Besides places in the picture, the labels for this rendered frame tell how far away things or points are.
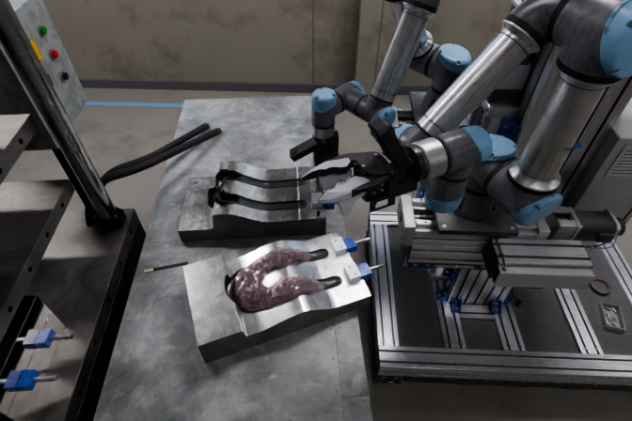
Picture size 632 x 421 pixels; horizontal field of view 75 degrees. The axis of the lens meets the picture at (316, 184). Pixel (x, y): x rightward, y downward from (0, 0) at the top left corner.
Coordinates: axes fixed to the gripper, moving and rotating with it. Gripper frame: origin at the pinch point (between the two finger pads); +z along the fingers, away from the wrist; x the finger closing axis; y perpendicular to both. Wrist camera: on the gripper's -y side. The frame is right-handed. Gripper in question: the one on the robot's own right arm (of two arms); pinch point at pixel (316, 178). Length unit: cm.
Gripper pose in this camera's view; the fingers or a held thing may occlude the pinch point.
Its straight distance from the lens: 150.0
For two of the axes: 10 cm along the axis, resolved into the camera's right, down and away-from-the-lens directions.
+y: 10.0, -0.4, 0.5
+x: -0.6, -7.0, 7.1
